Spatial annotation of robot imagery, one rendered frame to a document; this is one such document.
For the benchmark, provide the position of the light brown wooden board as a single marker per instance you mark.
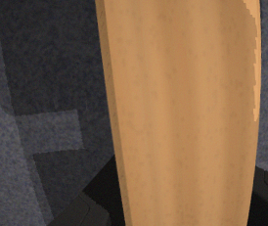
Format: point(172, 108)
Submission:
point(183, 88)

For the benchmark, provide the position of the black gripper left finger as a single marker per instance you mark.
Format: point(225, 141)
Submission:
point(99, 204)

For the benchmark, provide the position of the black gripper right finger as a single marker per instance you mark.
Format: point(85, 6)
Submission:
point(258, 204)

